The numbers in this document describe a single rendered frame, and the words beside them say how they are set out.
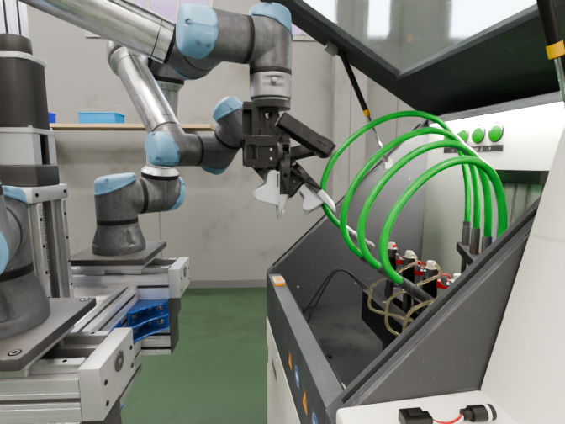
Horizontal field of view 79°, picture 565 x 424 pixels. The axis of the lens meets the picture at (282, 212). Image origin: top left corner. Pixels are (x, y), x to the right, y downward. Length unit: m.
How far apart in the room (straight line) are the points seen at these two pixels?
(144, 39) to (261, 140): 0.27
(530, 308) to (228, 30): 0.58
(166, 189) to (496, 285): 0.92
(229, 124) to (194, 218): 2.86
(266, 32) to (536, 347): 0.59
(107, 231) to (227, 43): 0.70
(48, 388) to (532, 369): 0.68
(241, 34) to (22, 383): 0.63
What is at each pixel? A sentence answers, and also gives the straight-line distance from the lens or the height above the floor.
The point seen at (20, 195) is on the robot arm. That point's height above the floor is 1.25.
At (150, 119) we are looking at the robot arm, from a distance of 0.87.
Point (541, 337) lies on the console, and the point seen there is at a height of 1.09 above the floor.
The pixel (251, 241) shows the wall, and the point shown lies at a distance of 3.61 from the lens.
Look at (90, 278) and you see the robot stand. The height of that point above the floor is 0.97.
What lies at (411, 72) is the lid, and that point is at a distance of 1.12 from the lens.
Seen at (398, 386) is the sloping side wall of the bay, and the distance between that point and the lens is 0.56.
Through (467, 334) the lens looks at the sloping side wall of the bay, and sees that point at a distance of 0.58.
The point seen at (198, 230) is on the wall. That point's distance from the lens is 3.65.
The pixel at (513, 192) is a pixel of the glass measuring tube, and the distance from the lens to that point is 0.96.
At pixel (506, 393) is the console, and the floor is 1.00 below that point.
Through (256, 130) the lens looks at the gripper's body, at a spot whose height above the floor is 1.36.
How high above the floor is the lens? 1.31
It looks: 8 degrees down
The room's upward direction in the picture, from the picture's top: straight up
